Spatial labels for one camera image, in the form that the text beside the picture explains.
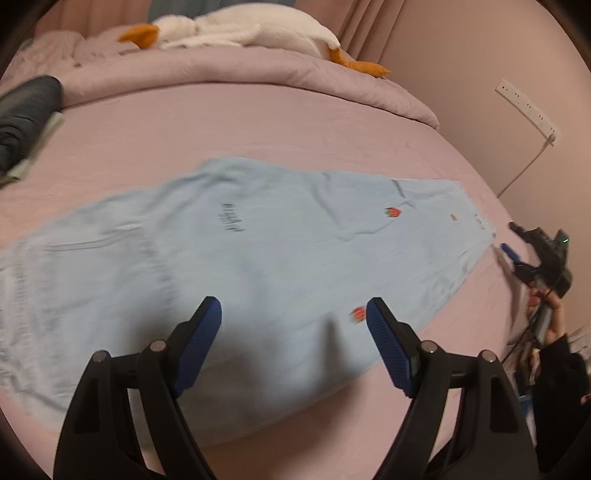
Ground light blue strawberry pants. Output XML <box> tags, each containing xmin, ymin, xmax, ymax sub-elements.
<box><xmin>1</xmin><ymin>158</ymin><xmax>495</xmax><ymax>445</ymax></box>

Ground person's right hand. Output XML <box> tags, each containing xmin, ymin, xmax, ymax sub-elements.
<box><xmin>526</xmin><ymin>283</ymin><xmax>566</xmax><ymax>346</ymax></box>

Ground white goose plush toy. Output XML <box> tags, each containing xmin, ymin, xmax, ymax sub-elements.
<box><xmin>118</xmin><ymin>3</ymin><xmax>389</xmax><ymax>78</ymax></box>

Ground folded dark denim jeans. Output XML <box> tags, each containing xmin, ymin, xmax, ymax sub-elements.
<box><xmin>1</xmin><ymin>75</ymin><xmax>62</xmax><ymax>175</ymax></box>

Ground mauve quilted duvet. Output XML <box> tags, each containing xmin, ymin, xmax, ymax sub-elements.
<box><xmin>1</xmin><ymin>27</ymin><xmax>440</xmax><ymax>128</ymax></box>

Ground blue curtain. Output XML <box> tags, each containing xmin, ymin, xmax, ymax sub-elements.
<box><xmin>147</xmin><ymin>0</ymin><xmax>297</xmax><ymax>23</ymax></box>

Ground white wall power strip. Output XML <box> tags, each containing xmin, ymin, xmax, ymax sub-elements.
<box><xmin>495</xmin><ymin>79</ymin><xmax>560</xmax><ymax>146</ymax></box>

